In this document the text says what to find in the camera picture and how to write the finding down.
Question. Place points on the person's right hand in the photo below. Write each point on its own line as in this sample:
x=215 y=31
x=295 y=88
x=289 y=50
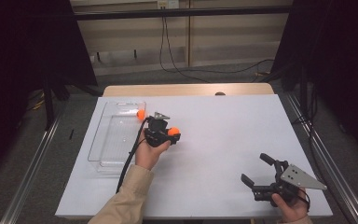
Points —
x=290 y=211

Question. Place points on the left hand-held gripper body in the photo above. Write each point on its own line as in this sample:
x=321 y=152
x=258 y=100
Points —
x=156 y=133

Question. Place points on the black stand post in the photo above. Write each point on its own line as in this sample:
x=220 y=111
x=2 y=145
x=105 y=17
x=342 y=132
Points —
x=48 y=105

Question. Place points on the aluminium floor rail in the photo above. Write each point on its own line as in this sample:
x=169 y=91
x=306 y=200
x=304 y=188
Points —
x=323 y=155
x=28 y=180

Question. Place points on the clear plastic container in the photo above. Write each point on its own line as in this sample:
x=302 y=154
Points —
x=115 y=137

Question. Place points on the plain orange ball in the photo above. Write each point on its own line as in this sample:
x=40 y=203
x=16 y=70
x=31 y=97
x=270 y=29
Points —
x=140 y=114

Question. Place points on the black curtain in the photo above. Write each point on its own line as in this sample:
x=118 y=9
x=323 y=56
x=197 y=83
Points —
x=18 y=62
x=338 y=62

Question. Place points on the person's left hand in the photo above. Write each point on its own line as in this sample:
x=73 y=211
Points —
x=147 y=157

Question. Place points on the white wall socket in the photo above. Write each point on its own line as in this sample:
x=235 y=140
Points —
x=167 y=3

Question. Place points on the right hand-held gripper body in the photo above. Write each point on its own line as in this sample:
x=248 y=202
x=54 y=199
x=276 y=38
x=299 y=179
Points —
x=296 y=179

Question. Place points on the black horizontal bar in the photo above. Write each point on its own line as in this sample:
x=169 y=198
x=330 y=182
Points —
x=180 y=12

